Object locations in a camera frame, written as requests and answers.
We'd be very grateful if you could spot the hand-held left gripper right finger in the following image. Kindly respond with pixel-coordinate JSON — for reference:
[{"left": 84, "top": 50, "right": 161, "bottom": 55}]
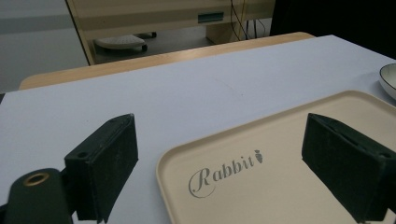
[{"left": 301, "top": 112, "right": 396, "bottom": 224}]

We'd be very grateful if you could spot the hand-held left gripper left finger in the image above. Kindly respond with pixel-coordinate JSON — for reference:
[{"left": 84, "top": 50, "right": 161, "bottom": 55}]
[{"left": 64, "top": 113, "right": 139, "bottom": 224}]

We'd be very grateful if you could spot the beige plastic tray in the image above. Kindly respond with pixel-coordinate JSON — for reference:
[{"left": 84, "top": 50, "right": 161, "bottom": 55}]
[{"left": 155, "top": 90, "right": 396, "bottom": 224}]

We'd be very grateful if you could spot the white bowl with dark rim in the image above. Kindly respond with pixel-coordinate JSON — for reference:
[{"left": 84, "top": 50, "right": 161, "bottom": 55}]
[{"left": 378, "top": 63, "right": 396, "bottom": 101}]

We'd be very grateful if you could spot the beige desk with drawer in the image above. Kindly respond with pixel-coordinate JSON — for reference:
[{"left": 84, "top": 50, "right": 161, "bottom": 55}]
[{"left": 64, "top": 0, "right": 276, "bottom": 66}]

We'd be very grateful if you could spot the black cable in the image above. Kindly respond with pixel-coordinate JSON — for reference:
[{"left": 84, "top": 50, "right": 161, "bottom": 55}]
[{"left": 229, "top": 0, "right": 267, "bottom": 41}]

